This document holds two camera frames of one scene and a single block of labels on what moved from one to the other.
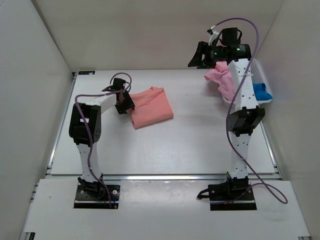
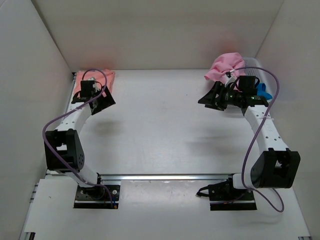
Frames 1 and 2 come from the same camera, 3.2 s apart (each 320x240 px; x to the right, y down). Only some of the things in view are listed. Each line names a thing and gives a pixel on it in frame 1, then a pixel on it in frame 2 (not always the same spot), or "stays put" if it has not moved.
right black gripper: x=197 y=62 to x=218 y=89
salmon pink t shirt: x=151 y=106 to x=104 y=77
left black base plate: x=100 y=199 stays put
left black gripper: x=129 y=104 to x=108 y=101
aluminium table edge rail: x=184 y=176 stays put
